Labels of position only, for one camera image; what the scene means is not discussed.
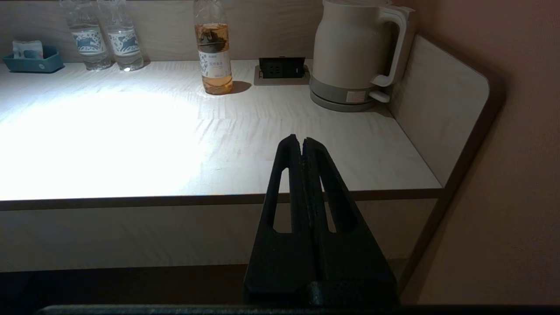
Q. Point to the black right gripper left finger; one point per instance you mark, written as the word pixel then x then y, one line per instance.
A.
pixel 280 262

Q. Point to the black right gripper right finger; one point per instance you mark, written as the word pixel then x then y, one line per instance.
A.
pixel 350 262

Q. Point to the grey kettle base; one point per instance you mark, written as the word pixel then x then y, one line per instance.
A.
pixel 337 96

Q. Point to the black recessed power socket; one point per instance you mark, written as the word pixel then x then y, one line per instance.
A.
pixel 280 68

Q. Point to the amber tea plastic bottle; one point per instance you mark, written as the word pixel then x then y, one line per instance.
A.
pixel 214 57

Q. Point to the cream electric kettle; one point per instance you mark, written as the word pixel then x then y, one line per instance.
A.
pixel 350 43

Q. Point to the clear water bottle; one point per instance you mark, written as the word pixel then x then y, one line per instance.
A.
pixel 124 41
pixel 89 41

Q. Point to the small blue-grey tray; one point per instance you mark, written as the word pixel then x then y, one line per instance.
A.
pixel 33 64

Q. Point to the pale sachet packet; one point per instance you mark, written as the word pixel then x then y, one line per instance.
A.
pixel 27 49

